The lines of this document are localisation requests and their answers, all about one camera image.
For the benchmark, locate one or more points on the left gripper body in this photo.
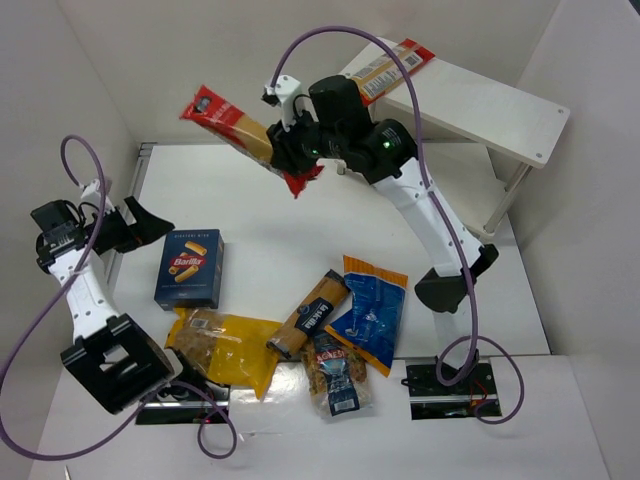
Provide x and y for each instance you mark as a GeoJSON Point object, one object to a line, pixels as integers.
{"type": "Point", "coordinates": [128, 230]}

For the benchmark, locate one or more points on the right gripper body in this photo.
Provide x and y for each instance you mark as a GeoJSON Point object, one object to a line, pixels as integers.
{"type": "Point", "coordinates": [282, 148]}

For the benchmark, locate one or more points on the red spaghetti bag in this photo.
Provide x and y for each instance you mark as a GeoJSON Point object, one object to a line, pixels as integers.
{"type": "Point", "coordinates": [381, 75]}
{"type": "Point", "coordinates": [233, 126]}

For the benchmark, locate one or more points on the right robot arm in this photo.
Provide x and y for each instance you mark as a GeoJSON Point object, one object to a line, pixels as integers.
{"type": "Point", "coordinates": [399, 173]}

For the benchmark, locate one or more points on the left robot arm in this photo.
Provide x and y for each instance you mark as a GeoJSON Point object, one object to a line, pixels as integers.
{"type": "Point", "coordinates": [111, 356]}

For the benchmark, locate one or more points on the red spaghetti bag on shelf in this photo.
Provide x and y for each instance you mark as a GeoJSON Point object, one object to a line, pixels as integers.
{"type": "Point", "coordinates": [381, 75]}

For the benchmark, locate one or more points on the blue Barilla pasta box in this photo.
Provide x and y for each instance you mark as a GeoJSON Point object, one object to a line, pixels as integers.
{"type": "Point", "coordinates": [190, 272]}

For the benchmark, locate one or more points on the white two-tier shelf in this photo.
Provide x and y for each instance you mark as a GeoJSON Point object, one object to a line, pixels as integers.
{"type": "Point", "coordinates": [481, 140]}

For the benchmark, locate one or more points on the yellow fusilli pasta bag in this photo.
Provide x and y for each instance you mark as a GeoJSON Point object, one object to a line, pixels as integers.
{"type": "Point", "coordinates": [226, 349]}

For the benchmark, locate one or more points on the blue orange pasta bag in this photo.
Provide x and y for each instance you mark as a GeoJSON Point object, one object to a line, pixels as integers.
{"type": "Point", "coordinates": [371, 326]}

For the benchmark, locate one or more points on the Agnesi fusilli pasta bag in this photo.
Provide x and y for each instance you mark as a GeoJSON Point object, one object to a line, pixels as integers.
{"type": "Point", "coordinates": [337, 376]}

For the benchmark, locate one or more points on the dark label spaghetti bag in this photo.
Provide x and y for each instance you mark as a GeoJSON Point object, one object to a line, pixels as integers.
{"type": "Point", "coordinates": [328, 294]}

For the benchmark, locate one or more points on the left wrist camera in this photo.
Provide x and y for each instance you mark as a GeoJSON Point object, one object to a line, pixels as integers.
{"type": "Point", "coordinates": [94, 193]}

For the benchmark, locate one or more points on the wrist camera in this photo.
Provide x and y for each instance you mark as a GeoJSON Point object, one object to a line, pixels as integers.
{"type": "Point", "coordinates": [284, 94]}
{"type": "Point", "coordinates": [94, 193]}

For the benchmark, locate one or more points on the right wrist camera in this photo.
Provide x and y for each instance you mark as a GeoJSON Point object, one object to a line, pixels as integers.
{"type": "Point", "coordinates": [284, 94]}

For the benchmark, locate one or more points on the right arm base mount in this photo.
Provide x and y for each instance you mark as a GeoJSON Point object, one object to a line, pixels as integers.
{"type": "Point", "coordinates": [429, 399]}

